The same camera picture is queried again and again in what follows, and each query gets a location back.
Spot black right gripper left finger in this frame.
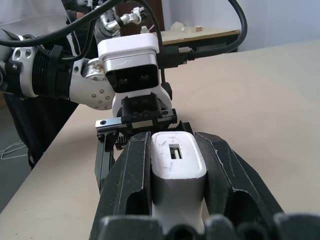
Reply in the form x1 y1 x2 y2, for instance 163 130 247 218
88 131 154 240

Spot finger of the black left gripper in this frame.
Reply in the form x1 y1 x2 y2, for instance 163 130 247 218
94 131 132 195
169 121 195 135

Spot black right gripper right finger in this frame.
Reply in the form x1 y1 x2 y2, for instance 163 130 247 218
194 131 286 227

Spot white usb charger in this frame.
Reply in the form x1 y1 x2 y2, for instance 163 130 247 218
149 131 209 237

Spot small white model object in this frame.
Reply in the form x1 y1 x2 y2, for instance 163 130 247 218
170 21 187 32

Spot silver robot in background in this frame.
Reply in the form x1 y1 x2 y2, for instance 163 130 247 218
98 6 147 33

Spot wooden background table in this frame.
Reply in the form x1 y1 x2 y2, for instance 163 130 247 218
159 28 241 54

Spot small wooden blocks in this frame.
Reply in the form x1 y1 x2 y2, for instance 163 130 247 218
180 25 204 33

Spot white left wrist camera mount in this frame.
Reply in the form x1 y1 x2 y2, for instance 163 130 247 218
96 33 174 119

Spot white cord on floor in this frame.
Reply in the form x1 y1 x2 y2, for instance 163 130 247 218
0 139 27 161

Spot black camera usb cable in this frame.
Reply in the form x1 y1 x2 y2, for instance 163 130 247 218
159 0 249 71

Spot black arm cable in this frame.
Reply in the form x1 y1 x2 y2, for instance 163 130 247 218
0 0 127 63

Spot left robot arm with camera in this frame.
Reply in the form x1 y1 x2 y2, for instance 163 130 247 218
0 0 101 171

